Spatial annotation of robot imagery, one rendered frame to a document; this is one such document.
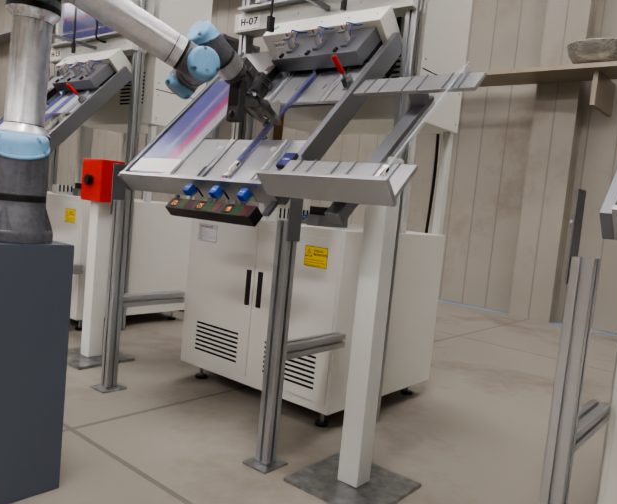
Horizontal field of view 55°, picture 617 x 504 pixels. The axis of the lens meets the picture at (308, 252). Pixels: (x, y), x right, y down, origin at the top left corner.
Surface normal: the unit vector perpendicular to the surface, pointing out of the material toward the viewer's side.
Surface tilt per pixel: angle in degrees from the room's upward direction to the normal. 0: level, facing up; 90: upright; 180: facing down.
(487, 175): 90
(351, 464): 90
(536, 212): 90
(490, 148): 90
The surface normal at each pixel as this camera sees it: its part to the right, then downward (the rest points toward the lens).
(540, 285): -0.65, 0.00
